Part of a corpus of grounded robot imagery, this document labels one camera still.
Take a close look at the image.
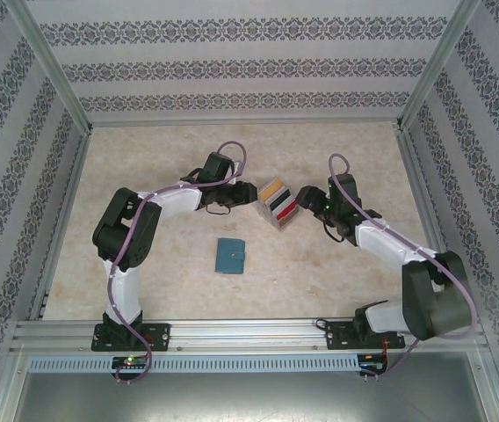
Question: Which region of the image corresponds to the black base plate right arm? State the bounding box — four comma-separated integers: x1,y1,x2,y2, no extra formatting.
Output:
324,323,408,352

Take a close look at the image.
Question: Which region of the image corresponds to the black credit card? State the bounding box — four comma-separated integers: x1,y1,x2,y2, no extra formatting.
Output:
267,193,295,213

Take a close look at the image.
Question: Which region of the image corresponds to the aluminium mounting rail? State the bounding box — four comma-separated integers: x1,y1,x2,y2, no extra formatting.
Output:
11,318,488,353

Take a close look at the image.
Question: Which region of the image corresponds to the circuit board with green light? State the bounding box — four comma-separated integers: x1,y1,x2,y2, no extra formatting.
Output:
112,356,149,369

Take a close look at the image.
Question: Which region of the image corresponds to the aluminium frame post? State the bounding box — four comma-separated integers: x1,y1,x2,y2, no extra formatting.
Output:
396,0,486,133
10,0,95,133

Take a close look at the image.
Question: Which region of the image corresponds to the black base plate left arm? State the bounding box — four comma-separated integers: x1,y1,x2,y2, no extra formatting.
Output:
90,323,172,353

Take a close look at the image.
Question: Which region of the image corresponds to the teal card holder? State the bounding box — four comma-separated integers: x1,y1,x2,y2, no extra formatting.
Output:
213,236,247,277

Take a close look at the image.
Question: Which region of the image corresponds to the slotted grey cable duct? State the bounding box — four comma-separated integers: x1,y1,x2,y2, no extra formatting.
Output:
27,354,360,373

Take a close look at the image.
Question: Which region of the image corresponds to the aluminium side rail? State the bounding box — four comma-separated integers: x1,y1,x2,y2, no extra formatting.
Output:
27,127,95,322
396,125,486,326

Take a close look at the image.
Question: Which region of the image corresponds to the grey metal sheet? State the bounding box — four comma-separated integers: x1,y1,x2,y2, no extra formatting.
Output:
10,372,499,422

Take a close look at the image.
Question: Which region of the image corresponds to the red credit card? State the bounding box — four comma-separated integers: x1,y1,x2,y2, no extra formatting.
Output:
274,205,300,222

